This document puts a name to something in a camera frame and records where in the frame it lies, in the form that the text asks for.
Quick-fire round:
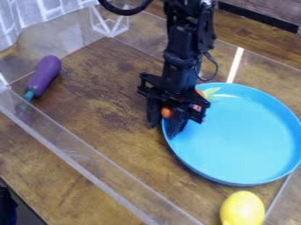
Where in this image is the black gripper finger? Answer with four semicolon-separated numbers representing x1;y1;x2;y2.
168;107;190;139
148;98;161;127

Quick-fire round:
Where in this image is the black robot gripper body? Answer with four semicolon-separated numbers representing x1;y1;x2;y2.
138;51;212;123

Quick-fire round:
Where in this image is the orange toy carrot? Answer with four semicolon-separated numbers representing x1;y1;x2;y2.
161;86;224;120

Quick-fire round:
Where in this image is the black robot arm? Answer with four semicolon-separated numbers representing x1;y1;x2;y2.
138;0;217;138

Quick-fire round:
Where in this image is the blue plastic plate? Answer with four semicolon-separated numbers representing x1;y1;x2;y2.
166;83;301;186

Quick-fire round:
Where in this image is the purple toy eggplant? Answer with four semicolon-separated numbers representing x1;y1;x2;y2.
25;55;62;101

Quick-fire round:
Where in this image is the yellow toy lemon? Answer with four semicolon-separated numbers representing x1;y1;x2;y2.
220;191;267;225

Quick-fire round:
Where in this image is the clear acrylic corner bracket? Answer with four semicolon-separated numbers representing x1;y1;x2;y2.
90;6;130;38

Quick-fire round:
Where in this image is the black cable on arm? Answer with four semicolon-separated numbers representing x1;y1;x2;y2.
97;0;218;83

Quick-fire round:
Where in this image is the clear acrylic enclosure wall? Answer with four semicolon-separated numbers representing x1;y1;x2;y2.
0;5;301;225

